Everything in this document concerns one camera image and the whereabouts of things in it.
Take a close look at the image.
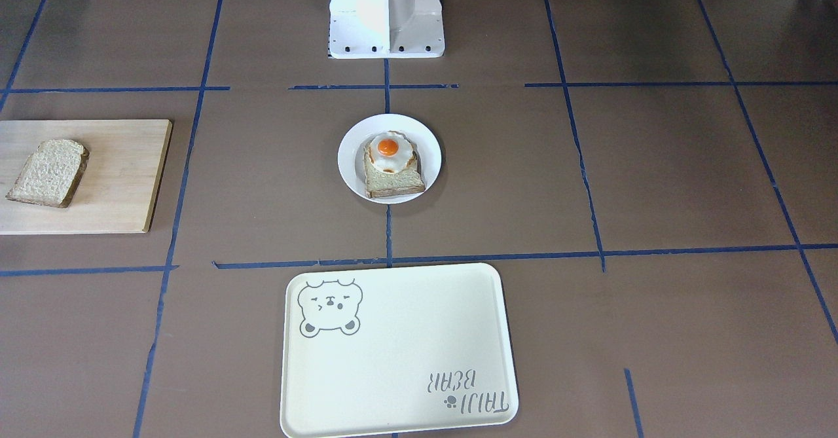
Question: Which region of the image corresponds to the brown bread slice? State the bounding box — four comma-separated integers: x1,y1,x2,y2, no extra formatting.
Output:
5,139,90,209

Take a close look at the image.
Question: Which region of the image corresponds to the bottom bread slice on plate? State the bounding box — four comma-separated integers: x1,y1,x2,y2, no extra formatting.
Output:
364,145,427,198

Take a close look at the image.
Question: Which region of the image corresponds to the white round plate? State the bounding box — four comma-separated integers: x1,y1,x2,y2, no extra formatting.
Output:
337,113,444,204

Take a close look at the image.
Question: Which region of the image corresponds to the fried egg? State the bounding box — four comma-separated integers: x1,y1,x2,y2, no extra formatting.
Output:
366,131,415,173

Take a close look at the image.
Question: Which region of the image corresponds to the cream bear serving tray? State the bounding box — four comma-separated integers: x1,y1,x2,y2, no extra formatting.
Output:
279,263,520,437

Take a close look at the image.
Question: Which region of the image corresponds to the wooden cutting board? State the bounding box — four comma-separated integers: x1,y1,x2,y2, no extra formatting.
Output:
1,119,172,235

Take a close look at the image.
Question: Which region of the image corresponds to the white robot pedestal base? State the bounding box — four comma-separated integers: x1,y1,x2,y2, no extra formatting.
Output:
327,0,446,60

